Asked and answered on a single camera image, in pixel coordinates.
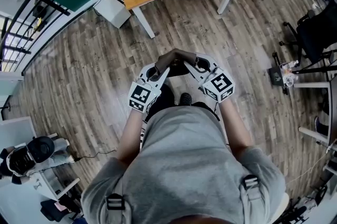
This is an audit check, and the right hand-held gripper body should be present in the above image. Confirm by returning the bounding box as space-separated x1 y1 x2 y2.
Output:
195 53 235 104

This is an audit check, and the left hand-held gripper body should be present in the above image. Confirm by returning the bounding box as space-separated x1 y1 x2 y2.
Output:
128 63 162 114

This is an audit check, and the person's right forearm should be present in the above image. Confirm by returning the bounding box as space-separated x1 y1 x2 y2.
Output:
217 98 254 153

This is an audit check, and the person's left forearm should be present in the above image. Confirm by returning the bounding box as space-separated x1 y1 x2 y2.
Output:
115 106 148 166

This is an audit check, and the person's black trouser leg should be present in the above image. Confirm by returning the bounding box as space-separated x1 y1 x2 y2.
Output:
146 83 176 123

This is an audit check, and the person's black shoe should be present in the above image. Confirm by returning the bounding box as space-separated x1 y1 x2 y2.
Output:
180 92 193 107

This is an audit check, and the person's grey t-shirt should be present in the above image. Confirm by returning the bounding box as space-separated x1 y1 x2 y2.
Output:
81 106 288 224

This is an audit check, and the white box appliance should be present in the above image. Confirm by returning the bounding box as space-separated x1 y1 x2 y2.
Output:
93 0 132 29

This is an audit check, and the black mesh office chair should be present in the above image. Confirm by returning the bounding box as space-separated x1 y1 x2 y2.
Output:
278 3 337 67

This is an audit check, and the black metal railing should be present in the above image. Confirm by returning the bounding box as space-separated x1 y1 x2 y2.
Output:
0 0 71 73

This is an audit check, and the white desk with drawers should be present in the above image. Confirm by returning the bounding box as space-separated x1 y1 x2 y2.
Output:
0 116 81 201

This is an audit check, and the black bag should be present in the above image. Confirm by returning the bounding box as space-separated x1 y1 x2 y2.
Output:
40 193 83 223

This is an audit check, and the black floor cable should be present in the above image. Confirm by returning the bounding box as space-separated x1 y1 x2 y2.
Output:
68 148 117 161

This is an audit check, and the grey shoulder strap black buckle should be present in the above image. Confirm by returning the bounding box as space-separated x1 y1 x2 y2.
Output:
105 193 132 224
239 174 264 224

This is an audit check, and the white cable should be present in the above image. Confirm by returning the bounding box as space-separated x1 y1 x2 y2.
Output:
286 138 337 185

